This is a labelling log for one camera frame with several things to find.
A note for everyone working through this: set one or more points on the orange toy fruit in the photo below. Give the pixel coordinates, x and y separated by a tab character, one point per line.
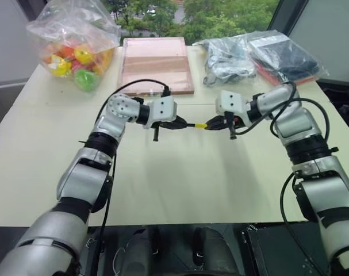
65	51

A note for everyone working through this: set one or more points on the green toy fruit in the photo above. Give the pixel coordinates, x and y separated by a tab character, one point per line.
86	79

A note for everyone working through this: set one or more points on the white car outside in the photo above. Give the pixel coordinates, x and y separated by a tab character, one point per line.
151	12

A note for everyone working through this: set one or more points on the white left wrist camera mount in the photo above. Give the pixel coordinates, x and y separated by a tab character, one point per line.
162	109

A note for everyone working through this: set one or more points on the clear bag with black items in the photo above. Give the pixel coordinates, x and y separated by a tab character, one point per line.
286	57

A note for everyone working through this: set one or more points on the dark window frame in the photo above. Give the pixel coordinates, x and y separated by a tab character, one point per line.
289	14

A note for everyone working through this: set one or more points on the black box under table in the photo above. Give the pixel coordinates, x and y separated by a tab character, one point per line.
283	253

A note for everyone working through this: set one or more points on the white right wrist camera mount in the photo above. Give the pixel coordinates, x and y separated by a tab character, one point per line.
231	102

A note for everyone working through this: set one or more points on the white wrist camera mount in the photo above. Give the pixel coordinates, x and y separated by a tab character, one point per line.
231	102
162	109

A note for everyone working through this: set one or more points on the yellow marker cap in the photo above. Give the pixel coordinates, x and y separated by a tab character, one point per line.
199	126

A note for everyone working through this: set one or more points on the yellow toy fruit with label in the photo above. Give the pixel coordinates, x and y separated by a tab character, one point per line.
59	67

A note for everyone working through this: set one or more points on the clear bag of toy fruit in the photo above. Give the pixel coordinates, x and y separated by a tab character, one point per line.
73	34

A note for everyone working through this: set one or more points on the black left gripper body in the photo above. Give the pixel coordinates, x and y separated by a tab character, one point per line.
156	133

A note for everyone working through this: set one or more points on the pink wooden tray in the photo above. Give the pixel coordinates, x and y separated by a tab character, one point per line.
157	66

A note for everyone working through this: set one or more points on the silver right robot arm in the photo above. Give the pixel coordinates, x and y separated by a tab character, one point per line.
323	189

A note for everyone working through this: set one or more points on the red toy fruit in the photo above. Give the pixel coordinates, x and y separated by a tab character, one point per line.
76	66

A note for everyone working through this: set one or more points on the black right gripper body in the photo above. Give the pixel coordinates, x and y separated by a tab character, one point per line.
234	123

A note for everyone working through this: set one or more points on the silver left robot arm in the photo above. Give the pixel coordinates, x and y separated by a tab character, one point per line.
70	184

